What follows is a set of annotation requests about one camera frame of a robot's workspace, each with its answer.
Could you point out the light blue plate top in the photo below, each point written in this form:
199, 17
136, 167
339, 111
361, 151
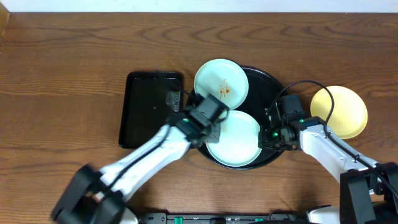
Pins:
224, 79

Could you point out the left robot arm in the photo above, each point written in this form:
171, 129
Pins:
100, 196

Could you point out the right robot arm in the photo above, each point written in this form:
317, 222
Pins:
368, 189

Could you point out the round black tray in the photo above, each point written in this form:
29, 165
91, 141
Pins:
263, 88

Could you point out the yellow plate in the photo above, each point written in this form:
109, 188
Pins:
349, 117

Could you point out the light blue plate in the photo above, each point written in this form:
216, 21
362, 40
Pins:
224, 79
238, 141

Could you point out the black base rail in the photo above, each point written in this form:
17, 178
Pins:
217, 218

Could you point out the black rectangular tray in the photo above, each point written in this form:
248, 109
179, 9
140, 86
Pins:
149, 99

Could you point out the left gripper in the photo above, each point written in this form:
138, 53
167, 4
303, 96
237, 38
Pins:
212, 135

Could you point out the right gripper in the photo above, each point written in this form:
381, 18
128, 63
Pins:
263, 142

